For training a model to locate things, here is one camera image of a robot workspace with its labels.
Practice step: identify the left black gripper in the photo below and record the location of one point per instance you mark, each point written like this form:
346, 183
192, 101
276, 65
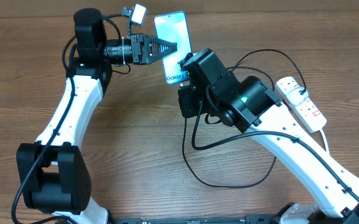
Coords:
137, 39

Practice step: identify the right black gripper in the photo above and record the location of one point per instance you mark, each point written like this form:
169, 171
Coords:
189, 99

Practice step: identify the blue Galaxy smartphone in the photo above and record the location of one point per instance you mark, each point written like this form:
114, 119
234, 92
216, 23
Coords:
173, 27

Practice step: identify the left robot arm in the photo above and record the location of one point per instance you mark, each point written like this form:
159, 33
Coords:
53, 175

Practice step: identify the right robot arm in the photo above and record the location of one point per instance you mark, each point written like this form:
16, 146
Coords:
257, 111

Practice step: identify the white charger plug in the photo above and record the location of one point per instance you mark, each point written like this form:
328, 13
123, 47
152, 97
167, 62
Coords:
297, 96

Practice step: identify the white power strip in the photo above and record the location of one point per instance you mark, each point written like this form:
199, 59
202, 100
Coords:
307, 111

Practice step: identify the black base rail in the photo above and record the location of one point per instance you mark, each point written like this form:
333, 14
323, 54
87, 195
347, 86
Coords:
248, 219

